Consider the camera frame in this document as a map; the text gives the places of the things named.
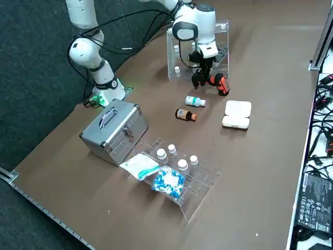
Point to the aluminium carry case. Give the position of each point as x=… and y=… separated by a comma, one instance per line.
x=122, y=117

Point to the brown medicine bottle orange cap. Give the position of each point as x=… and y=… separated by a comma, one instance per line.
x=183, y=114

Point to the orange and black barcode scanner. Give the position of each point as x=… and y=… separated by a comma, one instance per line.
x=223, y=87

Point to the black labelled power adapter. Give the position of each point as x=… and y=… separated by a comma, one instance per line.
x=314, y=203

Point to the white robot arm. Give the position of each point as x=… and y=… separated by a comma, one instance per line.
x=83, y=52

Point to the low clear acrylic shelf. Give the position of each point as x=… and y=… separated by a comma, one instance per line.
x=200, y=187

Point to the clear bag of blue capsules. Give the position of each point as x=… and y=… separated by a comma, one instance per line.
x=169, y=182

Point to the white medicine bottle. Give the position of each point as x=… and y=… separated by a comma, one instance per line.
x=193, y=101

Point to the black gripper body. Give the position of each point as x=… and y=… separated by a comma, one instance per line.
x=195, y=58

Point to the green connector block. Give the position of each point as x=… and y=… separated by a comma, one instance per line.
x=95, y=101

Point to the small white-capped vial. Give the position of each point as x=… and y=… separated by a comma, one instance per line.
x=193, y=45
x=176, y=48
x=193, y=158
x=177, y=69
x=171, y=148

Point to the tall clear acrylic shelf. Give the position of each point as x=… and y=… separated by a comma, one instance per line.
x=173, y=60

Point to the aluminium table edge rail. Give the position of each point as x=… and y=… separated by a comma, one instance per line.
x=13, y=176

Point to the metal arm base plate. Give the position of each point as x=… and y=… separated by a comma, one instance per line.
x=128, y=90

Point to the large white-capped vial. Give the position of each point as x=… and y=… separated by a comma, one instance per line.
x=182, y=163
x=161, y=153

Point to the white packet with teal print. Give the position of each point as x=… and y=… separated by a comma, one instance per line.
x=138, y=162

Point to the open white pill box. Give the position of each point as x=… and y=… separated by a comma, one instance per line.
x=236, y=109

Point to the black plug with red light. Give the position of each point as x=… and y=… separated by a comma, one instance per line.
x=330, y=143
x=328, y=78

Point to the metal frame post with bracket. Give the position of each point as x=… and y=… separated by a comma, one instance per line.
x=320, y=49

